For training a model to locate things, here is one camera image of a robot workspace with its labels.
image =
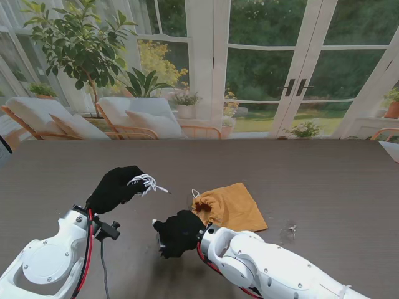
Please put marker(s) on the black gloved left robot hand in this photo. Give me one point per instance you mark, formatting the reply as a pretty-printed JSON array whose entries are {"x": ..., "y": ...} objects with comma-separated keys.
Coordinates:
[{"x": 112, "y": 190}]

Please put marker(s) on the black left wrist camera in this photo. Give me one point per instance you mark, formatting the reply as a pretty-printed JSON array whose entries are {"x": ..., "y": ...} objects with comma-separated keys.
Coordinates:
[{"x": 107, "y": 230}]

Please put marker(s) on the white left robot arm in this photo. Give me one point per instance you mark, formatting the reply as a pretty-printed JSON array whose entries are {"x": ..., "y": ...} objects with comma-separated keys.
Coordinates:
[{"x": 43, "y": 261}]

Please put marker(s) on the black object at table edge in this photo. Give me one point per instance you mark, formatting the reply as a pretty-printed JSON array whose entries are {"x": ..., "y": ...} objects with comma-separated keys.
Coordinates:
[{"x": 5, "y": 145}]

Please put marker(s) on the small silver scrap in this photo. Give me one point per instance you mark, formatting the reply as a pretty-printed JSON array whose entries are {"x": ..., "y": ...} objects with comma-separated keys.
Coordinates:
[{"x": 292, "y": 229}]

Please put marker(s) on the white object at table edge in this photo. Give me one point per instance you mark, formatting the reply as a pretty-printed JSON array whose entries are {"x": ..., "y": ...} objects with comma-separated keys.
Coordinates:
[{"x": 391, "y": 151}]

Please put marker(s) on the printed sunroom backdrop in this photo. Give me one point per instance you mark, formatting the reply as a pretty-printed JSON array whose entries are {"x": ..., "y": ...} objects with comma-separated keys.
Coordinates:
[{"x": 262, "y": 62}]

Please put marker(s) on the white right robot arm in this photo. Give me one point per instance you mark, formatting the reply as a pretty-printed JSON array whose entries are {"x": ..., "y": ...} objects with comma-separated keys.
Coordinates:
[{"x": 265, "y": 261}]

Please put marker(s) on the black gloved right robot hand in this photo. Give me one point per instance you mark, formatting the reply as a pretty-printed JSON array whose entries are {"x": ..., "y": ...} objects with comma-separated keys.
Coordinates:
[{"x": 179, "y": 233}]

